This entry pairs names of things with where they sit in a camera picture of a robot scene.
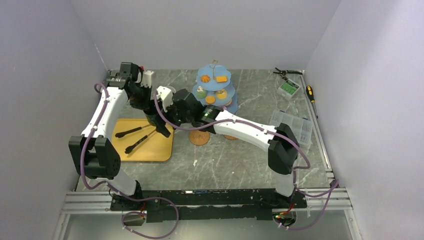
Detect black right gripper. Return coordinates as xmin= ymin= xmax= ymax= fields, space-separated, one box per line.
xmin=152 ymin=100 xmax=194 ymax=138

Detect yellow serving tray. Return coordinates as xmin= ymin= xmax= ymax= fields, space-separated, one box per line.
xmin=112 ymin=118 xmax=174 ymax=162

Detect woven rattan coaster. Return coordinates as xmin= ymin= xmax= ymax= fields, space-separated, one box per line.
xmin=188 ymin=130 xmax=210 ymax=146
xmin=223 ymin=134 xmax=237 ymax=140

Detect black metal serving tongs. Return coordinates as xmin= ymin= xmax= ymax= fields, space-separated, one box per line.
xmin=112 ymin=120 xmax=156 ymax=156

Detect green cupcake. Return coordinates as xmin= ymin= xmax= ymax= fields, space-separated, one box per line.
xmin=195 ymin=85 xmax=208 ymax=99

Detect round brown cookie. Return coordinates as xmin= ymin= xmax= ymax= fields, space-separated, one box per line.
xmin=204 ymin=95 xmax=216 ymax=105

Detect orange striped round cookie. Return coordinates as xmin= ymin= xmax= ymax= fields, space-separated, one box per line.
xmin=200 ymin=75 xmax=211 ymax=83

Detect blue three-tier cake stand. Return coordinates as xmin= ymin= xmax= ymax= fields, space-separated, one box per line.
xmin=191 ymin=60 xmax=238 ymax=114

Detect yellow cupcake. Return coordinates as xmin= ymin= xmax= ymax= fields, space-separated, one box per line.
xmin=215 ymin=88 xmax=228 ymax=100

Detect square cracker biscuit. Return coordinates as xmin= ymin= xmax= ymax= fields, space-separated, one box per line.
xmin=215 ymin=75 xmax=228 ymax=83

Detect dark green mug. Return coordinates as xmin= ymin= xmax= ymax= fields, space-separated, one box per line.
xmin=145 ymin=113 xmax=162 ymax=127

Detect white and blue mug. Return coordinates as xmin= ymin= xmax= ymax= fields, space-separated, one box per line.
xmin=166 ymin=86 xmax=177 ymax=94

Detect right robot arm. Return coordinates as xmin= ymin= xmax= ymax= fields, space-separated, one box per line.
xmin=153 ymin=86 xmax=304 ymax=208

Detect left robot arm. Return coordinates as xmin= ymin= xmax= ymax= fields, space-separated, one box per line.
xmin=68 ymin=62 xmax=154 ymax=210

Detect black pliers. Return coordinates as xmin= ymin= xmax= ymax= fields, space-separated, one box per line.
xmin=272 ymin=67 xmax=303 ymax=79

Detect green and white box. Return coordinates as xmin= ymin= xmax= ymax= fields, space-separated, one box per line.
xmin=277 ymin=78 xmax=302 ymax=101

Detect clear plastic compartment box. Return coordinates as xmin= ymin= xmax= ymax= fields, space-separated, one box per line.
xmin=269 ymin=110 xmax=313 ymax=146

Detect yellow black screwdriver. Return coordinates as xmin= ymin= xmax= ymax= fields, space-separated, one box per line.
xmin=306 ymin=85 xmax=319 ymax=119

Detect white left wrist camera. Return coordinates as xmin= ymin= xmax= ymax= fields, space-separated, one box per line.
xmin=140 ymin=70 xmax=156 ymax=88

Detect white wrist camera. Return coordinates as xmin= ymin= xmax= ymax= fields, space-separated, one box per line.
xmin=156 ymin=86 xmax=174 ymax=112
xmin=140 ymin=70 xmax=156 ymax=88

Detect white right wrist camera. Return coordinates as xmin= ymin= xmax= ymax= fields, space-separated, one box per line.
xmin=156 ymin=86 xmax=174 ymax=112

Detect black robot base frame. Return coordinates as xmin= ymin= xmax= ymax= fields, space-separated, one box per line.
xmin=110 ymin=187 xmax=307 ymax=223

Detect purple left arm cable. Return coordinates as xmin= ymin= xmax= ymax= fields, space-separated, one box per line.
xmin=79 ymin=82 xmax=180 ymax=240

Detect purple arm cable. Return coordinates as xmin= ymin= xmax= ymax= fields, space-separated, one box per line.
xmin=79 ymin=82 xmax=180 ymax=240
xmin=152 ymin=94 xmax=340 ymax=232

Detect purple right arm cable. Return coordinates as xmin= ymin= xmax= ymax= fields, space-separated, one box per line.
xmin=152 ymin=94 xmax=340 ymax=232

